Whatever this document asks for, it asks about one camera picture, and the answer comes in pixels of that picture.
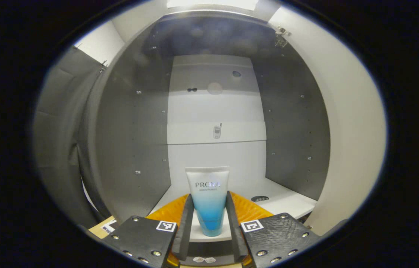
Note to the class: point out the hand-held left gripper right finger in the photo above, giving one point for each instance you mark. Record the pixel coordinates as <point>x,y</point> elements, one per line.
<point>233,230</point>

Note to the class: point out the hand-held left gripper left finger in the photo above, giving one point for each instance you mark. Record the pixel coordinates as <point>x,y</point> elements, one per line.
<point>187,230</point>

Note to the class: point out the white and blue bottle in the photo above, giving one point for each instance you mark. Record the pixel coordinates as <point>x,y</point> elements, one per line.
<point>208,201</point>

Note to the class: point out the grey cabinet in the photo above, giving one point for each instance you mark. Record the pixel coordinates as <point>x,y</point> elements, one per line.
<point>135,130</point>

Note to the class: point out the metal door hinge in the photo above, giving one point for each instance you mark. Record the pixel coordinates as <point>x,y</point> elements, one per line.
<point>280,39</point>

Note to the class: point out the black backdrop cloth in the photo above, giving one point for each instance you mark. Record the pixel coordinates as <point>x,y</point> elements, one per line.
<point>57,149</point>

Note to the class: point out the ceiling light panel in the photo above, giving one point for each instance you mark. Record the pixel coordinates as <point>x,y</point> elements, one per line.
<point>213,3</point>

